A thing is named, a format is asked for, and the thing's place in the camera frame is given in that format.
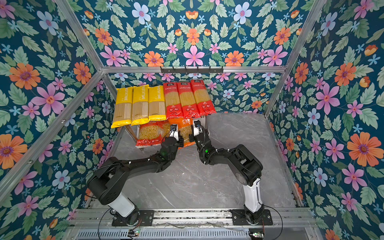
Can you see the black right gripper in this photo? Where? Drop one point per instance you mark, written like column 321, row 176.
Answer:
column 192, row 138

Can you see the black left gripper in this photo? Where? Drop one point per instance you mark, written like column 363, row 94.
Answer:
column 181, row 142

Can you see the red macaroni bag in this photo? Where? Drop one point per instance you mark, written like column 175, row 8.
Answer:
column 150, row 134
column 165, row 127

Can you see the orange macaroni bag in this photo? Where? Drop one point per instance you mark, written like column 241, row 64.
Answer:
column 185, row 128

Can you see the red spaghetti pack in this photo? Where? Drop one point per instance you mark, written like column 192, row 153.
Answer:
column 172, row 101
column 187, row 99
column 203, row 100

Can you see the yellow spaghetti pack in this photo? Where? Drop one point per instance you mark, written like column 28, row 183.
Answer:
column 140, row 107
column 123, row 108
column 157, row 107

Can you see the red macaroni bag front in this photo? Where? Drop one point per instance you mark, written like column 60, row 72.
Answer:
column 165, row 127

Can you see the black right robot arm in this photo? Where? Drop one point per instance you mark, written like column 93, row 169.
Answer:
column 246, row 168

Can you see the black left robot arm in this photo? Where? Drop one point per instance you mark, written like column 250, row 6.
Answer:
column 108, row 181

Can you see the white two-tier shelf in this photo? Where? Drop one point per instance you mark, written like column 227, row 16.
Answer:
column 201, row 118

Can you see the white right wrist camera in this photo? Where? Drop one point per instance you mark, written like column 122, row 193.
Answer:
column 197, row 127

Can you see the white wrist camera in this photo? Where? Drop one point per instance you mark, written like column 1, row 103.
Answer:
column 174, row 132
column 197, row 127

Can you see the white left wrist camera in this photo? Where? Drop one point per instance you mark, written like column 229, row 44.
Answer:
column 174, row 132

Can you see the black hook rail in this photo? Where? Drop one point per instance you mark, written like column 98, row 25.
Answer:
column 190, row 70

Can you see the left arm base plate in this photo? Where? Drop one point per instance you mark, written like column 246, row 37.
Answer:
column 137, row 218

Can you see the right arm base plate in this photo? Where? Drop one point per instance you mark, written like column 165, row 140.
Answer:
column 246, row 218

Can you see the aluminium front rail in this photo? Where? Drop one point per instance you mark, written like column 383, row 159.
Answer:
column 218, row 218

